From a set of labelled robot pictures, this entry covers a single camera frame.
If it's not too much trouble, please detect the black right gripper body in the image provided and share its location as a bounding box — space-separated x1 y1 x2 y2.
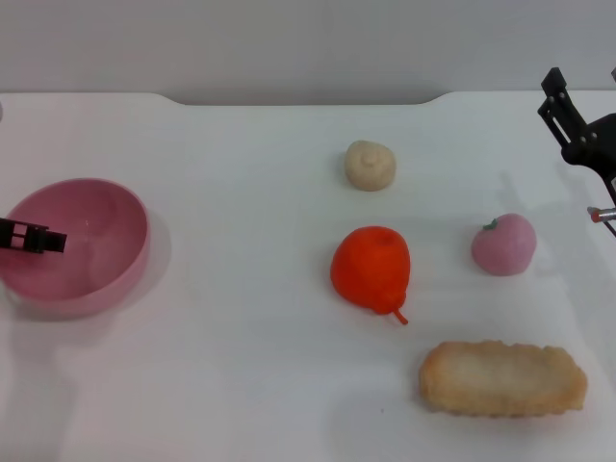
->
560 112 616 204

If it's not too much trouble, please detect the pink plastic bowl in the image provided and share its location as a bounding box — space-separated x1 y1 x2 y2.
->
0 177 151 317

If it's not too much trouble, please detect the orange toy fruit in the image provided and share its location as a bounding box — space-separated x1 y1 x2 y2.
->
329 225 413 327

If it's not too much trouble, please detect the pink toy peach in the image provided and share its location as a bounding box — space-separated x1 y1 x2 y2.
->
470 213 538 277

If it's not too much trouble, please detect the beige toy bun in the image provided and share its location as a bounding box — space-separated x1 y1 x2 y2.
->
344 140 398 193

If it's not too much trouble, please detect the golden fried bread toy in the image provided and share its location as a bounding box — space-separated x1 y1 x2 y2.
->
418 339 589 419

